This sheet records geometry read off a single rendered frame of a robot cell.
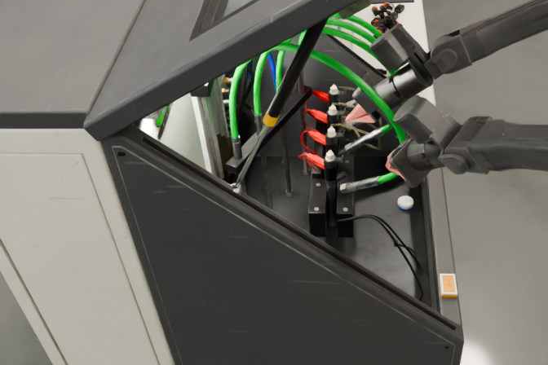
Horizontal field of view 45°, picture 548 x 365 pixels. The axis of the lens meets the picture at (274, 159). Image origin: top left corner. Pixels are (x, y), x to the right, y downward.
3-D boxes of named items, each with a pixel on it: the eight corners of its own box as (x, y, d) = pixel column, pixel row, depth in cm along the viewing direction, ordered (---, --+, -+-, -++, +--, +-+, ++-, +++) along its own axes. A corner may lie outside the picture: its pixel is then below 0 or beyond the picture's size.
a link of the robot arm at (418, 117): (470, 174, 99) (501, 132, 101) (416, 122, 97) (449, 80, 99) (430, 177, 110) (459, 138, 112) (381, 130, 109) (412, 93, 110)
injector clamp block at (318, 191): (353, 257, 156) (353, 213, 146) (311, 257, 158) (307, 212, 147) (355, 160, 181) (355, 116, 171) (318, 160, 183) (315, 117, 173)
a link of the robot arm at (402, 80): (432, 89, 120) (441, 75, 124) (408, 59, 119) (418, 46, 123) (404, 106, 124) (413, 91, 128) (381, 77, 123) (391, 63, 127)
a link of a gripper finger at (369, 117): (336, 94, 137) (368, 72, 131) (359, 117, 139) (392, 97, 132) (325, 113, 133) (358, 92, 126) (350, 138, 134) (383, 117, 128)
